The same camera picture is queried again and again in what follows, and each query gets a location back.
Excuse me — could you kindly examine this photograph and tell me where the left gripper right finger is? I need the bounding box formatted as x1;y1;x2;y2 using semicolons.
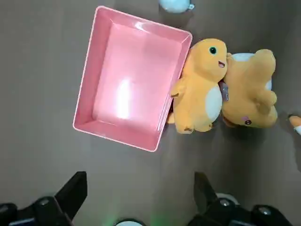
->
188;171;294;226

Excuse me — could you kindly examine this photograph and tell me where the yellow plush doll purple bow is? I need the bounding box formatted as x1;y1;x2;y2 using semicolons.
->
220;48;278;129

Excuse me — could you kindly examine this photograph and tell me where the yellow plush dinosaur doll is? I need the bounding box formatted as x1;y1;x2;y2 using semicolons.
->
166;38;228;134

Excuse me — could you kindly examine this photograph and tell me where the pink plastic box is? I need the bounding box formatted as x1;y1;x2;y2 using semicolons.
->
72;6;193;153

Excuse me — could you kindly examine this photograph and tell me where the white goose plush doll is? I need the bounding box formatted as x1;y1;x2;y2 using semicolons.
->
288;114;301;137

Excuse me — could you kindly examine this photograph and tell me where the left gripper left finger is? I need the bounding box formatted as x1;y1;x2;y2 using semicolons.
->
0;171;88;226

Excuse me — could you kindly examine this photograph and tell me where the small blue-grey plush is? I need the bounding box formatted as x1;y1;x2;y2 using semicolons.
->
158;0;195;14

